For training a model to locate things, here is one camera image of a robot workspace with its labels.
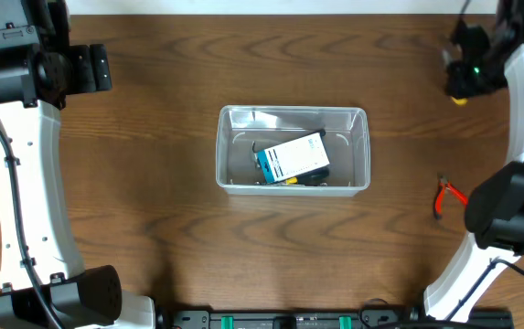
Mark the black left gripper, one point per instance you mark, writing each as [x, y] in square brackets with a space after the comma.
[79, 75]

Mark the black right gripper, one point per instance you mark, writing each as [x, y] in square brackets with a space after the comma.
[461, 86]

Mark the stubby yellow black screwdriver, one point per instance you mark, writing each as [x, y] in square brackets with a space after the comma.
[459, 102]

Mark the red handled pliers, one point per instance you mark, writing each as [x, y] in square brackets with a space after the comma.
[445, 187]

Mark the small black red hammer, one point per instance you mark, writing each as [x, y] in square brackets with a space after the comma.
[255, 159]

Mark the white blue screwdriver bit box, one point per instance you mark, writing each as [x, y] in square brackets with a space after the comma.
[293, 158]

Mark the slim black yellow screwdriver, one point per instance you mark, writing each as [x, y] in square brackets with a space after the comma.
[312, 178]

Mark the silver double ring wrench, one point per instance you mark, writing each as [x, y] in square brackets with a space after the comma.
[257, 183]

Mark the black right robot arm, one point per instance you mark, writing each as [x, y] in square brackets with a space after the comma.
[494, 212]

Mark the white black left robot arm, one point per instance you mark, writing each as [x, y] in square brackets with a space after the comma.
[44, 282]

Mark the clear plastic container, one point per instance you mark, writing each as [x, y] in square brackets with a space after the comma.
[346, 141]

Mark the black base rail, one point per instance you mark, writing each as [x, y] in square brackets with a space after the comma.
[371, 318]

